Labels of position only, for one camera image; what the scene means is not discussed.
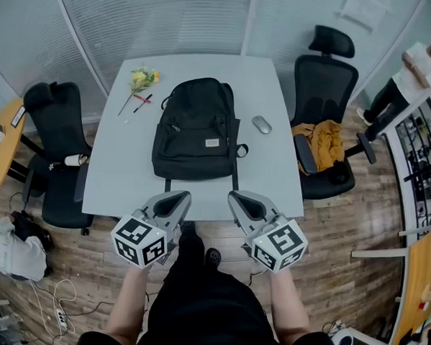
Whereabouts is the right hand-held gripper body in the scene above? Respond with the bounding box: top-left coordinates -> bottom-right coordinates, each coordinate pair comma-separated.
240,211 -> 311,277

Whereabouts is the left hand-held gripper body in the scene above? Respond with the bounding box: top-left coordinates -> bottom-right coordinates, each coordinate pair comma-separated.
108,202 -> 181,272

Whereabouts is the black backpack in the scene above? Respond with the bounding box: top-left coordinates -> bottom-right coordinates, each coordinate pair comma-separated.
149,74 -> 253,196

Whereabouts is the person's left forearm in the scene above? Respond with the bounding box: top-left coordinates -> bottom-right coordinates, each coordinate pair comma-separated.
105,265 -> 150,342

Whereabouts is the person's right forearm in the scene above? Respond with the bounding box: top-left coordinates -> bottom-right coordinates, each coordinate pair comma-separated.
266,268 -> 314,342

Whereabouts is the white table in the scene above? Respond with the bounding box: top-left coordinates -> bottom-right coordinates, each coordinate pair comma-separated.
81,47 -> 313,228

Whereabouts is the silver computer mouse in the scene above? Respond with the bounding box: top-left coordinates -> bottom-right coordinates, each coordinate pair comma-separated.
250,115 -> 273,135

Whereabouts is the orange cloth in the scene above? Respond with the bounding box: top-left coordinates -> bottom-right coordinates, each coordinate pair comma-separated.
290,117 -> 347,176

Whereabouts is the black marker pen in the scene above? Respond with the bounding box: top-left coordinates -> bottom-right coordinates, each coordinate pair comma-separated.
133,93 -> 153,115

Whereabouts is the person's black clothing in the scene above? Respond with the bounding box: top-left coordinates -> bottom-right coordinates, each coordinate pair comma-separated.
76,225 -> 359,345

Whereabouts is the black cloth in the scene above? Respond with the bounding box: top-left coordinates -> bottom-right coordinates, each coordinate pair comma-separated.
8,210 -> 55,254

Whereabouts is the white power strip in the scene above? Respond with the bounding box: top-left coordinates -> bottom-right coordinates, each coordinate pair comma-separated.
54,307 -> 68,329

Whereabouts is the white round appliance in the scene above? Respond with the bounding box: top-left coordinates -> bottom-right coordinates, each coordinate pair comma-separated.
330,325 -> 356,345

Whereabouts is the yellow artificial flower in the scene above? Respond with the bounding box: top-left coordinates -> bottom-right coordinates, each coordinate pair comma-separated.
117,65 -> 161,119

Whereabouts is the white printed tote bag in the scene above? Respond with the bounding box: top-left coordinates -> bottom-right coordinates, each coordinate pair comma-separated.
0,216 -> 51,282

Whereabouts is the black padded office chair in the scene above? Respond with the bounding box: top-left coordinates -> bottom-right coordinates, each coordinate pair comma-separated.
16,79 -> 101,237

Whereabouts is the black mesh office chair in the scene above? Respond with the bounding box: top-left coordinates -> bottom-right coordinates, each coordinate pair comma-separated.
287,23 -> 384,203

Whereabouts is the wooden desk with white legs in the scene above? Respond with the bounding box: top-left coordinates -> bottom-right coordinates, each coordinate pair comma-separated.
346,217 -> 431,345

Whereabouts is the black metal shelf rack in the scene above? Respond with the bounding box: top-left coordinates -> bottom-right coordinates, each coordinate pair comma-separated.
388,80 -> 431,240

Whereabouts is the black and white card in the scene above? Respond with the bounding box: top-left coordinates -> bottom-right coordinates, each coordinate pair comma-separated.
10,105 -> 27,129

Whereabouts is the white paper notice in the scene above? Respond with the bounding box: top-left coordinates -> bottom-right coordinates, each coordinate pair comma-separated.
336,0 -> 389,34

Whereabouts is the white cable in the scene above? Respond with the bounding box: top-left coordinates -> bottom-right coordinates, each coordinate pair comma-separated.
26,275 -> 80,342

